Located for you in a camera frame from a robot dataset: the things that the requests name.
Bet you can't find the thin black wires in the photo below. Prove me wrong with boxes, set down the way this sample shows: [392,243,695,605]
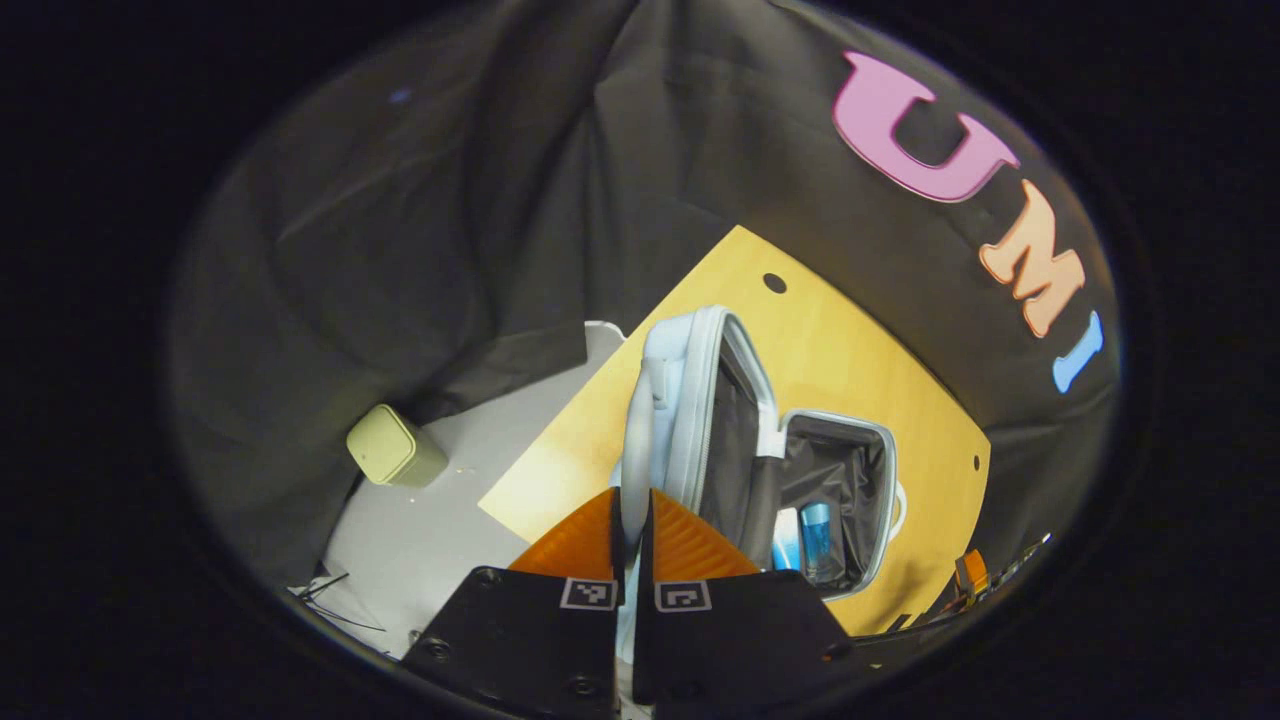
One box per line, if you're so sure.
[288,572,387,633]

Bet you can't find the green blue skincare tube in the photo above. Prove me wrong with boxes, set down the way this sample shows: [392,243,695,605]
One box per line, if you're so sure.
[800,502,839,584]

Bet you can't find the black backdrop cloth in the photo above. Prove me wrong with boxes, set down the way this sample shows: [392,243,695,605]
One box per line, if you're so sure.
[165,0,1121,601]

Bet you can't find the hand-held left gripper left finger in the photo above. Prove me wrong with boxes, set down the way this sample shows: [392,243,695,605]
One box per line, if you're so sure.
[400,487,627,720]

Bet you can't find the white skincare tube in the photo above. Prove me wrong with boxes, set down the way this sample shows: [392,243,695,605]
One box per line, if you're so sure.
[772,507,804,571]

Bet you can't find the pale green box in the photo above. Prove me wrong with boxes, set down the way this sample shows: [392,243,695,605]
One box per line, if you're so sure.
[347,403,451,489]

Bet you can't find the pale blue suitcase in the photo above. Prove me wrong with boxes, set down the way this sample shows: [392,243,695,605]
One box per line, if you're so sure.
[610,305,908,701]

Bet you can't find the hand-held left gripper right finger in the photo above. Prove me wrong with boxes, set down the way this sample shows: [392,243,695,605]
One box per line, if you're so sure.
[632,487,861,720]

